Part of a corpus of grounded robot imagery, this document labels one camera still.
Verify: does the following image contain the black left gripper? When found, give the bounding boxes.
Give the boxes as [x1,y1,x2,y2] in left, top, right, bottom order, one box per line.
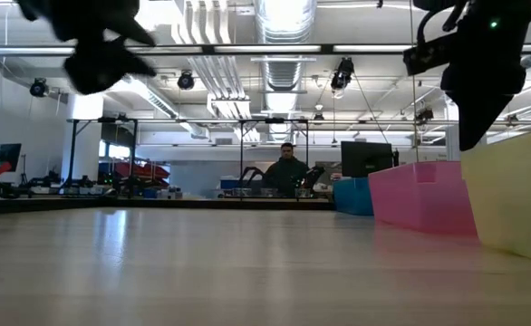
[18,0,158,96]

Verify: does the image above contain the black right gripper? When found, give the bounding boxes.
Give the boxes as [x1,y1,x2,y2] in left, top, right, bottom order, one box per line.
[440,31,531,153]

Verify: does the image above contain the thin vertical pole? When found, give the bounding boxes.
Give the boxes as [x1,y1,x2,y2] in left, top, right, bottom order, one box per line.
[409,0,419,163]

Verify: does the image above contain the black ceiling spotlight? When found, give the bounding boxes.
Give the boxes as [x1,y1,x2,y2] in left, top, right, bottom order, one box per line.
[29,77,49,99]
[177,71,196,91]

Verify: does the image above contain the yellow plastic bin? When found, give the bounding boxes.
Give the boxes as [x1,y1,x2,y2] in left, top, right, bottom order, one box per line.
[459,125,531,266]

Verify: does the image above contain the pink plastic bin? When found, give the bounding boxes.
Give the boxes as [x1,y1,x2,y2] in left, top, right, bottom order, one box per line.
[367,160,478,236]

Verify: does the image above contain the black computer monitor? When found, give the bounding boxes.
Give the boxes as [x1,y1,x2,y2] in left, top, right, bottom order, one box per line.
[340,140,394,179]

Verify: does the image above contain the red background machine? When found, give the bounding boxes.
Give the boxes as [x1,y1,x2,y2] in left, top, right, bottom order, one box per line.
[98,161,171,185]

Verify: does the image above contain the black hanging lamp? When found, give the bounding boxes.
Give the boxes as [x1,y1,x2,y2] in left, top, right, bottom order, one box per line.
[331,57,355,92]

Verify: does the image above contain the blue plastic bin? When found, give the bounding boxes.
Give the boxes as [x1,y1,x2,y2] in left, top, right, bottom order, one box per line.
[332,177,375,216]

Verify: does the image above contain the monitor with blue screen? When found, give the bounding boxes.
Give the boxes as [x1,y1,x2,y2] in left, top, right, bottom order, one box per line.
[0,143,23,173]

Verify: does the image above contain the person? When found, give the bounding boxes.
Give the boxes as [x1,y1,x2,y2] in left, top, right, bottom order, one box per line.
[262,141,313,199]

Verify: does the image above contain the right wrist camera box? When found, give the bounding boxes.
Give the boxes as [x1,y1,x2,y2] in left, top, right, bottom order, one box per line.
[402,32,460,77]

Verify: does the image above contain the black overhead frame beam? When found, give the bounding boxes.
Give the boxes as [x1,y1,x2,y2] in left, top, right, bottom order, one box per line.
[0,43,531,57]

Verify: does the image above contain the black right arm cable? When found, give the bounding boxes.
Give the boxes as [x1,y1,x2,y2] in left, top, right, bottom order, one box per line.
[415,6,458,49]

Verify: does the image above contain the silver ventilation duct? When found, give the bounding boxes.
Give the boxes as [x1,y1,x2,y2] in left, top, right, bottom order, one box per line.
[254,0,317,94]

